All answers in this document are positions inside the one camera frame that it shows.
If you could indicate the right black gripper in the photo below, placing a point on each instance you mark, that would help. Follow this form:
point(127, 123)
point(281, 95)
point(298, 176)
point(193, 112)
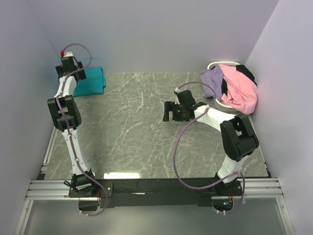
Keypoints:
point(170, 106)

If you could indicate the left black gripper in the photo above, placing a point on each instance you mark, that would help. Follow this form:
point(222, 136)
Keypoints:
point(82, 74)

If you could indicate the teal t shirt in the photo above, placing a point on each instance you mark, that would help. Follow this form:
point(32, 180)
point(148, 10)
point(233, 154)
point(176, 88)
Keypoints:
point(94, 84)

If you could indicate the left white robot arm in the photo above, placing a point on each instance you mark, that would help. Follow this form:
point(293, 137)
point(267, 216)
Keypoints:
point(66, 118)

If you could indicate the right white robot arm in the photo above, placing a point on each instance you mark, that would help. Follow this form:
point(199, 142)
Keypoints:
point(238, 137)

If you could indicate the white laundry basket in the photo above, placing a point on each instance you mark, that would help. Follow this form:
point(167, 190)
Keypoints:
point(218, 105)

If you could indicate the purple t shirt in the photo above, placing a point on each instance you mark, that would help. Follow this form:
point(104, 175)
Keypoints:
point(213, 78)

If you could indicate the pink t shirt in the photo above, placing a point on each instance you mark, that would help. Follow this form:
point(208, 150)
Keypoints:
point(242, 92)

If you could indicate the black t shirt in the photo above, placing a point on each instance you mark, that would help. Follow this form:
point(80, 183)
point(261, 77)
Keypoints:
point(240, 68)

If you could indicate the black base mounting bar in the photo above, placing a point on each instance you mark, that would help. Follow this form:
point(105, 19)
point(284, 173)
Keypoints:
point(153, 192)

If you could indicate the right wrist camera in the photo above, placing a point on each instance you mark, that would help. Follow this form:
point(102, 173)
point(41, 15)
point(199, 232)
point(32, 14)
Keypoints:
point(184, 98)

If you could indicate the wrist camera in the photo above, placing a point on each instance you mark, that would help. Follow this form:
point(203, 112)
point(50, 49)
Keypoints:
point(184, 98)
point(68, 60)

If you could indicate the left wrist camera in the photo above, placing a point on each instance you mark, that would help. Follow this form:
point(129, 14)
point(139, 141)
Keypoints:
point(68, 60)

